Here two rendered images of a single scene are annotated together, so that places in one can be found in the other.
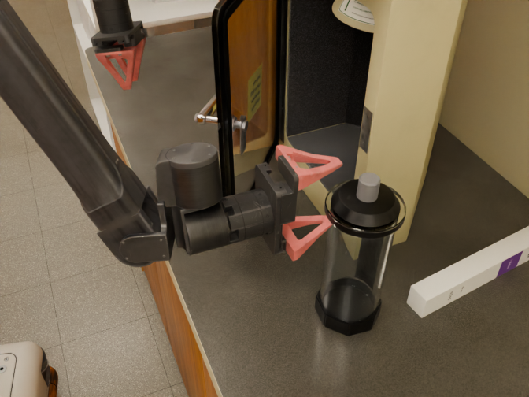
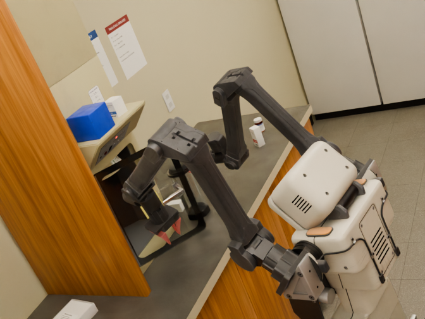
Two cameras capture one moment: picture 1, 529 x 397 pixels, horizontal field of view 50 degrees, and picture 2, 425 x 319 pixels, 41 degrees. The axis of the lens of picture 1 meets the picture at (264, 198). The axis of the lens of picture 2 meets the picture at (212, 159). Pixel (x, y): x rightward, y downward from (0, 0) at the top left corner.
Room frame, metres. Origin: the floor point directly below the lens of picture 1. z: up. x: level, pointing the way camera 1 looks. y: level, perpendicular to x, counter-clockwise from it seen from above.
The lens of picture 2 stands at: (1.61, 1.70, 2.08)
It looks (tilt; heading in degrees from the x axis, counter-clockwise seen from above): 24 degrees down; 237
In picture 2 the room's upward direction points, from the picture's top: 22 degrees counter-clockwise
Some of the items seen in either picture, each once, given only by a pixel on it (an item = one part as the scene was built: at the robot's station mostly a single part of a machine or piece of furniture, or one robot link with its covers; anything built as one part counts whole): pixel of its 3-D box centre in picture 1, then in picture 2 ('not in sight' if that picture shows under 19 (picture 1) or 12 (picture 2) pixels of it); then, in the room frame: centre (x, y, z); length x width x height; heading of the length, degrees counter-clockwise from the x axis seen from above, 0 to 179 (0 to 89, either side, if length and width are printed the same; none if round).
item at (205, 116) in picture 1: (220, 109); (172, 194); (0.75, 0.07, 1.20); 0.10 x 0.05 x 0.03; 163
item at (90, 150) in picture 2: not in sight; (115, 135); (0.80, -0.04, 1.46); 0.32 x 0.11 x 0.10; 23
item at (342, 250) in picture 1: (356, 258); (188, 189); (0.56, -0.13, 1.06); 0.11 x 0.11 x 0.21
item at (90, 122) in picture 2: not in sight; (91, 121); (0.87, -0.01, 1.56); 0.10 x 0.10 x 0.09; 23
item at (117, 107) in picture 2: not in sight; (114, 107); (0.74, -0.06, 1.54); 0.05 x 0.05 x 0.06; 13
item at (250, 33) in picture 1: (253, 94); (152, 203); (0.81, 0.02, 1.19); 0.30 x 0.01 x 0.40; 163
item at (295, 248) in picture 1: (301, 220); not in sight; (0.53, -0.05, 1.16); 0.09 x 0.07 x 0.07; 113
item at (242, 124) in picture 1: (240, 135); not in sight; (0.70, 0.04, 1.18); 0.02 x 0.02 x 0.06; 73
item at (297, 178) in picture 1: (305, 178); not in sight; (0.53, -0.05, 1.23); 0.09 x 0.07 x 0.07; 113
